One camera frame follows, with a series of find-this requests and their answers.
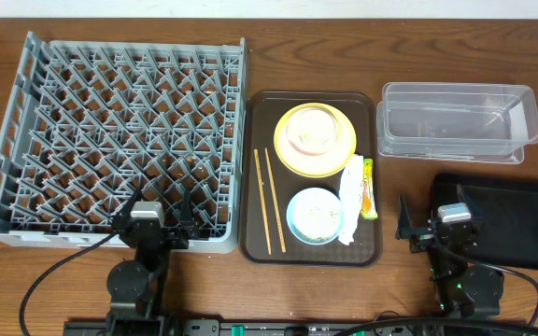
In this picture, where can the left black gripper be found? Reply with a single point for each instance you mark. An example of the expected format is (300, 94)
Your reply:
(171, 234)

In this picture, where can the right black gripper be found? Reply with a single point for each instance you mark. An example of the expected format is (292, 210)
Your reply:
(404, 228)

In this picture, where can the green orange snack wrapper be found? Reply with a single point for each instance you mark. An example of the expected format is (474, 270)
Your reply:
(368, 207)

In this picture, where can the white napkin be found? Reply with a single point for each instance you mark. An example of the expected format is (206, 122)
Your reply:
(350, 195)

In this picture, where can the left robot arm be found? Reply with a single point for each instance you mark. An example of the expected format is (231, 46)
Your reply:
(136, 285)

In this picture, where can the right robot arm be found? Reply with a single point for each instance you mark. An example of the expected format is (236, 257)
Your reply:
(462, 288)

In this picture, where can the black plastic tray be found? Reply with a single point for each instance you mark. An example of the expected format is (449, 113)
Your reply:
(509, 236)

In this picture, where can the clear plastic bin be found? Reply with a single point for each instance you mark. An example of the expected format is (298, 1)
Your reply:
(473, 122)

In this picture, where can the dark brown serving tray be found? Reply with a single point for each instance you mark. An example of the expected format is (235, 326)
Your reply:
(265, 110)

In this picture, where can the grey plastic dish rack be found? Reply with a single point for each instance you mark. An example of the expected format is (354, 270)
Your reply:
(87, 123)

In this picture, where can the yellow plastic plate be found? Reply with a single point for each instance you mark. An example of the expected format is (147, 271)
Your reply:
(323, 165)

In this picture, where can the pink plastic bowl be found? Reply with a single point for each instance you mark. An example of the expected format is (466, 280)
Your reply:
(311, 151)

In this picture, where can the cream plastic cup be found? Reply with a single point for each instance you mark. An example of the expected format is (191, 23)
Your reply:
(315, 128)

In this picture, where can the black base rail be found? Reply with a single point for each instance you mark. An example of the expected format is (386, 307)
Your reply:
(209, 327)

